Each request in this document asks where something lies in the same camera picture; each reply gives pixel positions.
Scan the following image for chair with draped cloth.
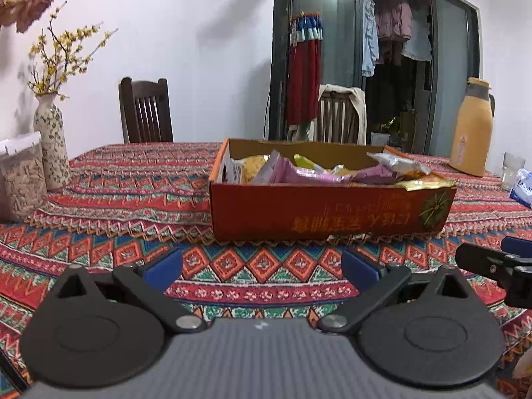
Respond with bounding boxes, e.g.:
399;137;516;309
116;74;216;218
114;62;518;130
318;84;367;146

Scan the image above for yellow flower branches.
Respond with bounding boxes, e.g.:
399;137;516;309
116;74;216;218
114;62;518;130
27;2;119;101

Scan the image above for pink artificial flowers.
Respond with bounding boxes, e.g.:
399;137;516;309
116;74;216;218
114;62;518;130
0;0;81;34

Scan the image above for light blue hanging shirt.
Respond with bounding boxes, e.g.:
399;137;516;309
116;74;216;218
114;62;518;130
361;0;380;77

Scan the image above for white hanging garment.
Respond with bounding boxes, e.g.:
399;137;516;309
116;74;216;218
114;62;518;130
401;21;434;62

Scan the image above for tan thermos jug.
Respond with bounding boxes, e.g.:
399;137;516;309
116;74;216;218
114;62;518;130
449;77;495;177

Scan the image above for pile of snack packets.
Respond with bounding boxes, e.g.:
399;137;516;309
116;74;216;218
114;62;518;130
224;146;457;193

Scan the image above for red hanging fabric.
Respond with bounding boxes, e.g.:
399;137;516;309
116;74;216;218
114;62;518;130
285;13;324;127

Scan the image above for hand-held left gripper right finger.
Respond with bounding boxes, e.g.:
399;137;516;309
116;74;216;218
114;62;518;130
317;248;483;335

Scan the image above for clear drinking glass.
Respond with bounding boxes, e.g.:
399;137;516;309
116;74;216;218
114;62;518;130
501;152;525;192

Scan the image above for red cardboard box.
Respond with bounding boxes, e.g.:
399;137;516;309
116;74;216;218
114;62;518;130
208;138;458;242

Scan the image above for red patterned tablecloth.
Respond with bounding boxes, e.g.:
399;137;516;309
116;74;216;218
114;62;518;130
0;141;532;399

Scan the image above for small leaf-patterned vase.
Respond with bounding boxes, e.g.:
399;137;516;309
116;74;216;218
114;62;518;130
33;93;72;192

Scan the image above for large gold snack bag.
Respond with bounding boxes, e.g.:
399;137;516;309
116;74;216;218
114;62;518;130
395;175;457;192

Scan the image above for pink snack pouch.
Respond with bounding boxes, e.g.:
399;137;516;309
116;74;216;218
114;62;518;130
253;153;352;186
351;165;395;184

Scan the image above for clear seed container white lid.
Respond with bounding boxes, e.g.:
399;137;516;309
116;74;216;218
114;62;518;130
0;132;48;223

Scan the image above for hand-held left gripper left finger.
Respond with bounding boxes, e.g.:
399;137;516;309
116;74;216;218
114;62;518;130
52;248;208;335

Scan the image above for dark wooden chair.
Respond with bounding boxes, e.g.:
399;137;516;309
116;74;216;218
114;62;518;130
118;77;174;144

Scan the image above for pink hanging clothes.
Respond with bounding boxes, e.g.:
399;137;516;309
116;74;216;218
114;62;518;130
376;0;414;42

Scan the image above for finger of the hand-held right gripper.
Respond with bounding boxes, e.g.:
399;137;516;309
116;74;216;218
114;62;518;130
501;236;532;258
455;242;532;310

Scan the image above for wooden chair with slats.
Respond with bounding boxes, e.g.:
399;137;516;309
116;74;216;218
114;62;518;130
318;91;360;145

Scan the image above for dark framed glass door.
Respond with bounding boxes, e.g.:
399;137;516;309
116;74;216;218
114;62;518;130
268;0;495;161

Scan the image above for blue white tissue pack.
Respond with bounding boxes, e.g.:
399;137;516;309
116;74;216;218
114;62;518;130
509;168;532;207

